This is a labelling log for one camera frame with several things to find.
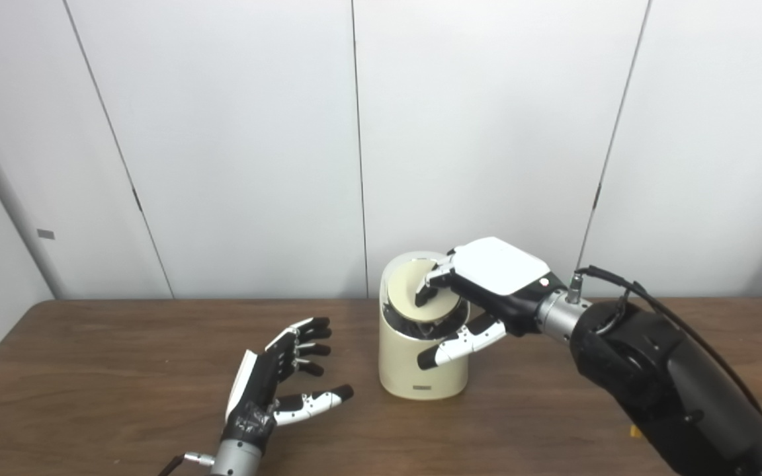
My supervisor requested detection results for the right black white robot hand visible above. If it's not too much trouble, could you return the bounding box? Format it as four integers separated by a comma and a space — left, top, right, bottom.
414, 237, 567, 371

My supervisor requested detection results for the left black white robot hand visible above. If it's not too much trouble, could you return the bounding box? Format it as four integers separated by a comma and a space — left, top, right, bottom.
220, 317, 355, 445

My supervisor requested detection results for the cream round bin lid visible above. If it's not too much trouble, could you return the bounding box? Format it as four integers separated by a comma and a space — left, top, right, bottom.
386, 260, 462, 323

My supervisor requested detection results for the cream-colored round bin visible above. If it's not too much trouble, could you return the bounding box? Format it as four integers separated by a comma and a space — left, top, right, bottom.
378, 251, 471, 401

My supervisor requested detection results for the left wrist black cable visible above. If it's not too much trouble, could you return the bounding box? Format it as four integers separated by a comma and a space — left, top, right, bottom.
157, 452, 215, 476

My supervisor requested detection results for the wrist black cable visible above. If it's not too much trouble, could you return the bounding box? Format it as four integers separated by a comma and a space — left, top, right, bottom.
566, 264, 762, 417
157, 452, 215, 476

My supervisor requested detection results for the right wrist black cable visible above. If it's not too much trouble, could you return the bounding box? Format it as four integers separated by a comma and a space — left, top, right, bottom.
566, 264, 762, 417

